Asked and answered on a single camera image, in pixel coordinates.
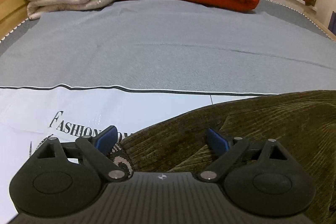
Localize grey bed sheet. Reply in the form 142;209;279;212
1;0;335;94

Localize dark olive corduroy pants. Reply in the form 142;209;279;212
108;90;335;223

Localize white printed deer mat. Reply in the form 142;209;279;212
0;84;263;224

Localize purple board by wall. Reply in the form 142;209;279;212
328;11;336;35

